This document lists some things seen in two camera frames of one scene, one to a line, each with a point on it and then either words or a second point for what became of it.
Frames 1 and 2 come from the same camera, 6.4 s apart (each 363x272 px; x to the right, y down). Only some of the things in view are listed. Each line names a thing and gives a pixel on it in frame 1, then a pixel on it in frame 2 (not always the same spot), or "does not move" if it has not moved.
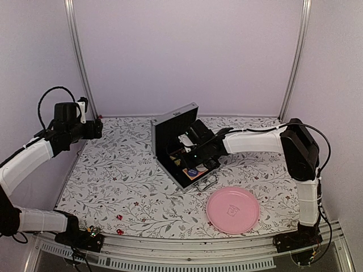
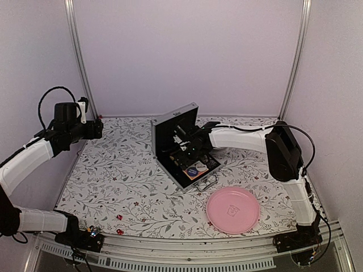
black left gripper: (91, 134) does not move
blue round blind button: (193, 172) does not move
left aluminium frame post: (74, 26) does not move
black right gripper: (188, 163) → (185, 161)
